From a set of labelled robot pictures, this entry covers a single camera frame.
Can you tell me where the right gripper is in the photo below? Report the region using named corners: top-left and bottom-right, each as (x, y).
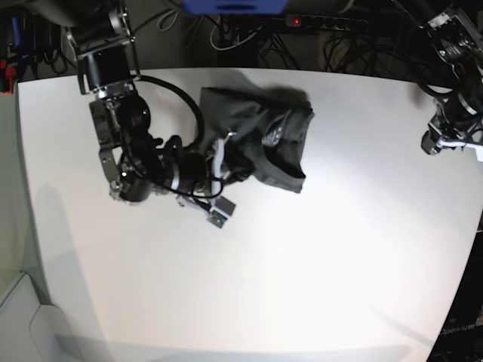
top-left (176, 130), bottom-right (253, 215)

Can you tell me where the blue box overhead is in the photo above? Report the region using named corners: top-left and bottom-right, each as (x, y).
top-left (182, 0), bottom-right (288, 14)

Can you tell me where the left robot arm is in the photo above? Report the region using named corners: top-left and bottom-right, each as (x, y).
top-left (395, 1), bottom-right (482, 162)

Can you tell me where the black floor cable bundle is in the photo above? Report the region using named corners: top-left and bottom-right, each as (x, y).
top-left (320, 22), bottom-right (435, 80)

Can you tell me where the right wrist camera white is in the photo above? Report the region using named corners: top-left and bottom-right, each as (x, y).
top-left (207, 196), bottom-right (236, 229)

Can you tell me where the red clamp at left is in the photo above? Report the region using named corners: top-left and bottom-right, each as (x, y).
top-left (0, 58), bottom-right (17, 95)

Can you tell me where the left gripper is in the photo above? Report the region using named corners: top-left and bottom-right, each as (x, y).
top-left (420, 114), bottom-right (482, 162)

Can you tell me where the blue black tool rack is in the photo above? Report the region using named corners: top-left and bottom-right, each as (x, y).
top-left (8, 6), bottom-right (61, 65)

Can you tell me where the black power strip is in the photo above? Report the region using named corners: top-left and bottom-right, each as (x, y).
top-left (285, 14), bottom-right (369, 32)

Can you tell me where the dark grey t-shirt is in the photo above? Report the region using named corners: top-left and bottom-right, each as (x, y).
top-left (198, 73), bottom-right (315, 193)

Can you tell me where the white cable loop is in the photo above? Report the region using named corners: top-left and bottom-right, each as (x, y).
top-left (209, 22), bottom-right (261, 51)

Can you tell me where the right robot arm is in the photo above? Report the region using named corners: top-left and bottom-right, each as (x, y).
top-left (32, 1), bottom-right (249, 210)

